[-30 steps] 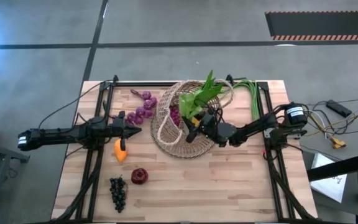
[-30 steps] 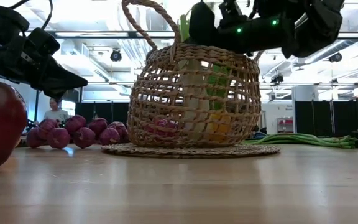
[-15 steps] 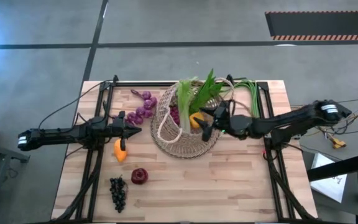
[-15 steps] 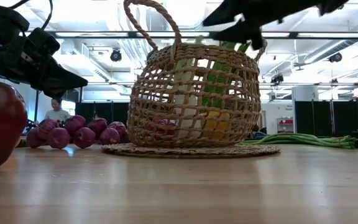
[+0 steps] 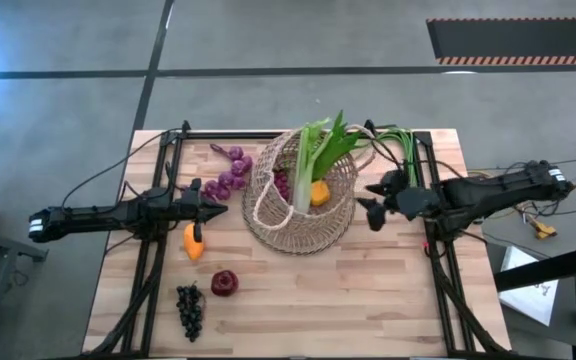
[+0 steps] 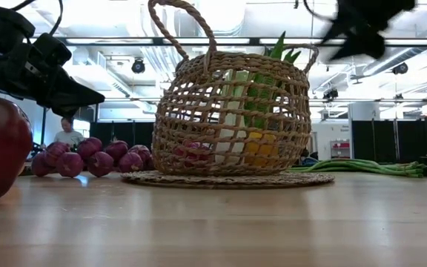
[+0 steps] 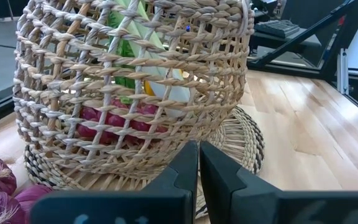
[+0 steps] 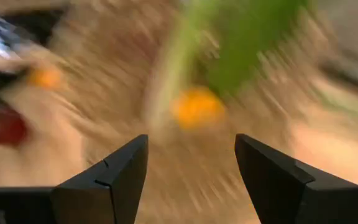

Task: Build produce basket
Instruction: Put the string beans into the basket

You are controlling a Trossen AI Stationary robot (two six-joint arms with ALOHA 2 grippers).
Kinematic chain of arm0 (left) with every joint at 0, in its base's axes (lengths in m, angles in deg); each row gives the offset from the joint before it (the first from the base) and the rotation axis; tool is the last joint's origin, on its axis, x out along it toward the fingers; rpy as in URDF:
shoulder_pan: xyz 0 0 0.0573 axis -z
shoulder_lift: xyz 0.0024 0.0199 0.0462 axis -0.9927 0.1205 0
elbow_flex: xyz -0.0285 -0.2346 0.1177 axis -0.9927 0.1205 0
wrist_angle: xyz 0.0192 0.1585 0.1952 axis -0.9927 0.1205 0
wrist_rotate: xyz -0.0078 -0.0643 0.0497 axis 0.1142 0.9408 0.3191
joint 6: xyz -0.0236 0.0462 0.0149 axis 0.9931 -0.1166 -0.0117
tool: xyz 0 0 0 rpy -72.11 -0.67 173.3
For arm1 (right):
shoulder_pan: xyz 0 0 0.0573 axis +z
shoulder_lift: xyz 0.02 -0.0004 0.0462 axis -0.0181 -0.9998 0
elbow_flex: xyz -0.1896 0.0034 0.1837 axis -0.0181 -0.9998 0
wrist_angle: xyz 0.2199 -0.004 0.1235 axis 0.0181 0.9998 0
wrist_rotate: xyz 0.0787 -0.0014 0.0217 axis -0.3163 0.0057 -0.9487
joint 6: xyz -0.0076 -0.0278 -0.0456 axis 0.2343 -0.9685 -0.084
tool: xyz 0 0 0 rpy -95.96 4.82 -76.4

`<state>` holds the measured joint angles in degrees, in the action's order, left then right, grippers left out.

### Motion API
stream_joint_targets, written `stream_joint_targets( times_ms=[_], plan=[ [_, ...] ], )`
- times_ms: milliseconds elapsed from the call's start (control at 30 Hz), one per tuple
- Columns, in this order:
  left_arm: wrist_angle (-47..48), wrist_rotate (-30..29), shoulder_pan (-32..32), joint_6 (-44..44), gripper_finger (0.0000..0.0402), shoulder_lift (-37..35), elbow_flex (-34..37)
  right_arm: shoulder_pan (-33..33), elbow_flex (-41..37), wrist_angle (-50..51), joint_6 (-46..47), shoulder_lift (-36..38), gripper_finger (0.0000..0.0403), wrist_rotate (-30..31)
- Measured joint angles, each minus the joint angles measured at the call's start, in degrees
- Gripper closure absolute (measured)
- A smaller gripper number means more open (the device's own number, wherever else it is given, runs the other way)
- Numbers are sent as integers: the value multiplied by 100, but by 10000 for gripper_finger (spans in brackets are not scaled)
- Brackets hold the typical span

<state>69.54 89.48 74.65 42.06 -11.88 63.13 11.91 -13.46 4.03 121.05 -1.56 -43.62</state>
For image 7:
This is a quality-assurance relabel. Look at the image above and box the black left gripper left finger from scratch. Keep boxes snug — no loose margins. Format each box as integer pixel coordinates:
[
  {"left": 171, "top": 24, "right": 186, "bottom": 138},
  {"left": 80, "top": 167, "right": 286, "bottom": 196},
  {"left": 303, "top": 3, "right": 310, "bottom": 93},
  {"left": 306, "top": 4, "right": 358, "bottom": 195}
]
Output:
[{"left": 29, "top": 141, "right": 199, "bottom": 224}]

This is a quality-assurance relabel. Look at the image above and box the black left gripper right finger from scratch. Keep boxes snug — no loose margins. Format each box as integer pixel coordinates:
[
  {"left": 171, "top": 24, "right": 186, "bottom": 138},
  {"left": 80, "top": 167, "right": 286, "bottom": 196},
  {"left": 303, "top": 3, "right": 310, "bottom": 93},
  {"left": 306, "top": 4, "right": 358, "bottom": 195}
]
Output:
[{"left": 199, "top": 141, "right": 358, "bottom": 224}]

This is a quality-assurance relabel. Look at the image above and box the pink red grape bunch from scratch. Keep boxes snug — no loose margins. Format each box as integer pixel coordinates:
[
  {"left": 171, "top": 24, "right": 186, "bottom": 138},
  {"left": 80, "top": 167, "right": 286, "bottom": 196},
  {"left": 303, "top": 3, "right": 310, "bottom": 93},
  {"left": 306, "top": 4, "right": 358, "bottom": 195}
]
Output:
[{"left": 76, "top": 98, "right": 169, "bottom": 144}]

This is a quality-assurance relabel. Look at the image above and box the green leek bunch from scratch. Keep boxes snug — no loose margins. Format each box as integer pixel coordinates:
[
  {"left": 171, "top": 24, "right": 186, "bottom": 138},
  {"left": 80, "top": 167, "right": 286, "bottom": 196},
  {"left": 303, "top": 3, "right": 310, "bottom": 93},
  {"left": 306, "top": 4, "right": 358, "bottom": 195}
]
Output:
[{"left": 107, "top": 0, "right": 195, "bottom": 118}]

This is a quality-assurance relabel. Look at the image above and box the woven wicker basket with handles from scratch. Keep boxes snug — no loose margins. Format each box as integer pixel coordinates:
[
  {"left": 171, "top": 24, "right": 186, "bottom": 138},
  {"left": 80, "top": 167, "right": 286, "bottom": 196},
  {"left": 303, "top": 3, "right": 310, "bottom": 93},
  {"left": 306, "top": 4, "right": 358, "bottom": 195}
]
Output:
[{"left": 12, "top": 0, "right": 256, "bottom": 181}]

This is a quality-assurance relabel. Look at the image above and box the round woven placemat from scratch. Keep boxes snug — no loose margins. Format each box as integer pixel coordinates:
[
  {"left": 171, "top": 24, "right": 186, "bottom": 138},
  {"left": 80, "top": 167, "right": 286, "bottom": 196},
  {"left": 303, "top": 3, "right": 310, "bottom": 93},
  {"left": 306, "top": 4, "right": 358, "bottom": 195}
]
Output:
[{"left": 23, "top": 105, "right": 265, "bottom": 218}]

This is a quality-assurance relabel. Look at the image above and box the black computer keyboard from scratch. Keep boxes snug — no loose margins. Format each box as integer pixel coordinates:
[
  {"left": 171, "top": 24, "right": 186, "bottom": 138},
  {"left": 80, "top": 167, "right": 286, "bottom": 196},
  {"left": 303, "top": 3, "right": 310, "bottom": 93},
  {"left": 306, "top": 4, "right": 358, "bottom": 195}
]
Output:
[{"left": 253, "top": 19, "right": 301, "bottom": 39}]

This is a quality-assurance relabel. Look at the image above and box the black aluminium table frame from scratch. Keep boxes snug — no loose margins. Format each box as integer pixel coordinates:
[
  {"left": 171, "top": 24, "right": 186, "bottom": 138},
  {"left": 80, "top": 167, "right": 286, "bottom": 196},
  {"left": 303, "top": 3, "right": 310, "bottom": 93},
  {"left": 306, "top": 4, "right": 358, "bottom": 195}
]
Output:
[{"left": 0, "top": 0, "right": 358, "bottom": 130}]

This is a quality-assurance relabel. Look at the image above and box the silver aluminium profile post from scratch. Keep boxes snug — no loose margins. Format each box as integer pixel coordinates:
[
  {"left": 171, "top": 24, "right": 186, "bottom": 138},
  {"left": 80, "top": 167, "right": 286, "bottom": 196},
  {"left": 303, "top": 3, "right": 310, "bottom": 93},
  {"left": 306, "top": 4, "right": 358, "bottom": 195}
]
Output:
[{"left": 336, "top": 47, "right": 350, "bottom": 95}]

